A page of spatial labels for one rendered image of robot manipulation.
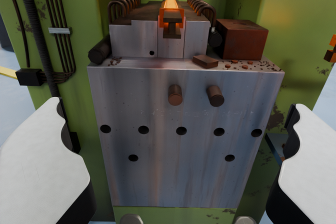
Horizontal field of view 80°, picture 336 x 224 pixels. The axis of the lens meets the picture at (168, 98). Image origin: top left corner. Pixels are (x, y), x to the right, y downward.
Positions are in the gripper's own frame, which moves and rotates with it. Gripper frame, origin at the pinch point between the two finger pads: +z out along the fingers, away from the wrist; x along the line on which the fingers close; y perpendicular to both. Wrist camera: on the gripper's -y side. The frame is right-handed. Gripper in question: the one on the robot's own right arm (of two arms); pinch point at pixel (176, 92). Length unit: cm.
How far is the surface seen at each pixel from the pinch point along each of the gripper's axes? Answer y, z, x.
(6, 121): 100, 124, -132
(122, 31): 3.2, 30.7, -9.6
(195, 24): 1.4, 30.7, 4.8
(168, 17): -1.2, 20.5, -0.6
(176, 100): 12.9, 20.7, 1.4
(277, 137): 30, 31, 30
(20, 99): 100, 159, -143
